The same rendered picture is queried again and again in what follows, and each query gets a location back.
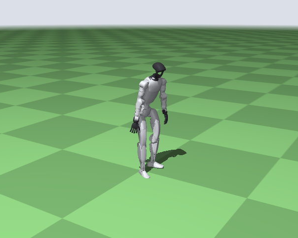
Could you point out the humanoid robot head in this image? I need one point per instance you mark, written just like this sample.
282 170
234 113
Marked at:
158 67

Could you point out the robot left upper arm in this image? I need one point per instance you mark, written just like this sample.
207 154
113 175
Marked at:
163 95

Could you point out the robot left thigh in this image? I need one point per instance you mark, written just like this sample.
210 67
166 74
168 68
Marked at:
155 125

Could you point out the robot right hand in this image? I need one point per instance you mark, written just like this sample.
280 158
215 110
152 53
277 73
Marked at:
135 126

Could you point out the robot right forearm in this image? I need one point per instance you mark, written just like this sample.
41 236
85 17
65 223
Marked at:
137 110

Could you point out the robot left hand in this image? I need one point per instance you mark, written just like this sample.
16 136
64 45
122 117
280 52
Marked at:
165 115

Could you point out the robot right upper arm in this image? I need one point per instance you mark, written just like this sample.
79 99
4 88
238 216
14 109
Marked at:
143 85

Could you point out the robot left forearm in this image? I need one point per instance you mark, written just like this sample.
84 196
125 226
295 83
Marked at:
163 104

